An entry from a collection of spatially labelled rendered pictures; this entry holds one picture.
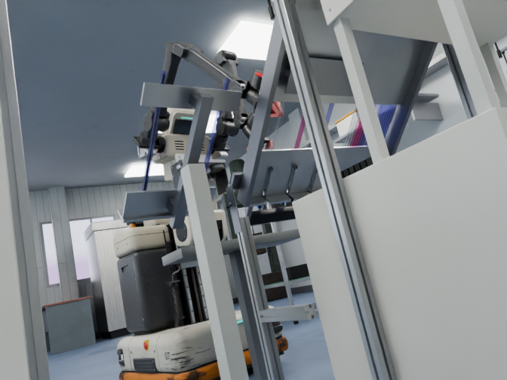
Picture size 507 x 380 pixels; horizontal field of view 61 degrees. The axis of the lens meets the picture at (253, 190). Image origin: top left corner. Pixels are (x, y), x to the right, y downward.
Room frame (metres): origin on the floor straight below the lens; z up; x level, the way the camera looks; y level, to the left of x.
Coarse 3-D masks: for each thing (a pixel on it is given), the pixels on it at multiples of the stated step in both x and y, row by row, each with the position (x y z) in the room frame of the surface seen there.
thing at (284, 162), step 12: (264, 156) 1.45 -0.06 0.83; (276, 156) 1.48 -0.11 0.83; (288, 156) 1.51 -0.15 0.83; (300, 156) 1.55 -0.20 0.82; (312, 156) 1.58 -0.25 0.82; (336, 156) 1.65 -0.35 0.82; (348, 156) 1.68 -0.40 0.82; (360, 156) 1.72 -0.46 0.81; (264, 168) 1.49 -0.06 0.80; (276, 168) 1.52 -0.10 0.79; (288, 168) 1.55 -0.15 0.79; (300, 168) 1.59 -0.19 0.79; (312, 168) 1.62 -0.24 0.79; (264, 180) 1.53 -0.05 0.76; (276, 180) 1.56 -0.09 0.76; (288, 180) 1.59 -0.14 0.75; (300, 180) 1.63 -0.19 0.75; (312, 180) 1.66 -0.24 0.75; (276, 192) 1.60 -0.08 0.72
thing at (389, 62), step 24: (312, 0) 1.16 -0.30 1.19; (312, 24) 1.21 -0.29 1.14; (312, 48) 1.27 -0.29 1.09; (336, 48) 1.32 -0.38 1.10; (360, 48) 1.37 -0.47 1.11; (384, 48) 1.42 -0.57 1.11; (408, 48) 1.48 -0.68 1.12; (288, 72) 1.25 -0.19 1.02; (336, 72) 1.33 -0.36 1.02; (384, 72) 1.50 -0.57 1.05; (408, 72) 1.56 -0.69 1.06; (288, 96) 1.34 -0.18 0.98; (336, 96) 1.45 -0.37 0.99; (384, 96) 1.57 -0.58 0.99
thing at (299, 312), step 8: (368, 160) 1.18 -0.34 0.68; (352, 168) 1.24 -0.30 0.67; (360, 168) 1.22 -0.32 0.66; (344, 176) 1.28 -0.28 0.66; (232, 192) 1.47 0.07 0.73; (232, 200) 1.48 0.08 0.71; (232, 208) 1.49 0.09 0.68; (232, 216) 1.50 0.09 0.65; (240, 224) 1.47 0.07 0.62; (304, 304) 1.31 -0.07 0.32; (312, 304) 1.27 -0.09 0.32; (264, 312) 1.45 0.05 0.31; (272, 312) 1.40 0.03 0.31; (280, 312) 1.37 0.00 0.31; (288, 312) 1.33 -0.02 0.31; (296, 312) 1.31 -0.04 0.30; (304, 312) 1.28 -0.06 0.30; (312, 312) 1.27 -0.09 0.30; (264, 320) 1.46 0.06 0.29; (272, 320) 1.41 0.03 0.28; (280, 320) 1.38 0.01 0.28; (288, 320) 1.34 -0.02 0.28; (296, 320) 1.31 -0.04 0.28
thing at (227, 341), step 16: (192, 176) 1.28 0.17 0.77; (192, 192) 1.28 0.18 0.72; (208, 192) 1.31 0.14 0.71; (192, 208) 1.30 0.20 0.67; (208, 208) 1.30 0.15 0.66; (192, 224) 1.31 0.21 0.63; (208, 224) 1.30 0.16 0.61; (208, 240) 1.29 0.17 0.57; (208, 256) 1.28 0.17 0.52; (208, 272) 1.28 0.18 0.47; (224, 272) 1.31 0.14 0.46; (208, 288) 1.30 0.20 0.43; (224, 288) 1.30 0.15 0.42; (208, 304) 1.31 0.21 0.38; (224, 304) 1.30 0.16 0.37; (224, 320) 1.29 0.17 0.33; (224, 336) 1.28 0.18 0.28; (224, 352) 1.28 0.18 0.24; (240, 352) 1.31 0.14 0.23; (224, 368) 1.30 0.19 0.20; (240, 368) 1.30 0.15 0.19
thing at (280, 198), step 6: (300, 192) 1.67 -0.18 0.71; (306, 192) 1.68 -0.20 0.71; (312, 192) 1.69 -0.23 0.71; (252, 198) 1.55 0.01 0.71; (258, 198) 1.56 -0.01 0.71; (270, 198) 1.58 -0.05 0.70; (276, 198) 1.59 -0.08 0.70; (282, 198) 1.60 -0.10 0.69; (288, 198) 1.61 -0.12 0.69; (294, 198) 1.62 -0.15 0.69; (252, 204) 1.52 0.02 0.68; (258, 204) 1.53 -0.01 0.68; (264, 204) 1.55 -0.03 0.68
